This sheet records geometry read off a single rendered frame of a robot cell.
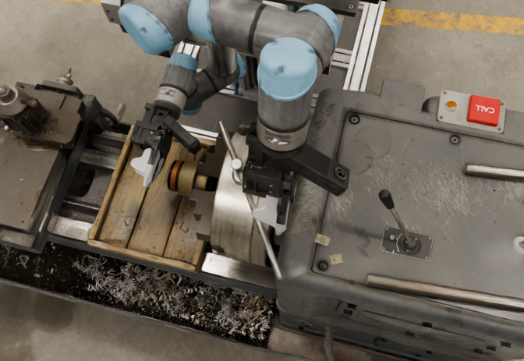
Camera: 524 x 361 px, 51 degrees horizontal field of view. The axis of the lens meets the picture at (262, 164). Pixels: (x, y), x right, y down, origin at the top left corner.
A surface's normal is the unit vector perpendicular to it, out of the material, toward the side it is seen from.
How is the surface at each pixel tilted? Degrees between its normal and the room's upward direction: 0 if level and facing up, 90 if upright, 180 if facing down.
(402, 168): 0
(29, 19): 0
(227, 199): 28
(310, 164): 35
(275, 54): 18
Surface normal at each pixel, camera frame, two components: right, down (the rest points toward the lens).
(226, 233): -0.23, 0.52
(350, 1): -0.05, -0.39
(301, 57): 0.02, -0.65
